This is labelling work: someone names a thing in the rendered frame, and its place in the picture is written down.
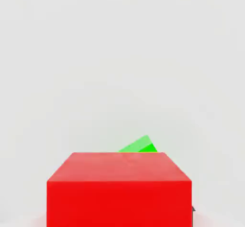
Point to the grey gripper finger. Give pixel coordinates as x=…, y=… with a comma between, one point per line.
x=193, y=209

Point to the small red cube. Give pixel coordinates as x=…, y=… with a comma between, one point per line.
x=118, y=202

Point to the small green cube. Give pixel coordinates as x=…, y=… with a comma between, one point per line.
x=142, y=144

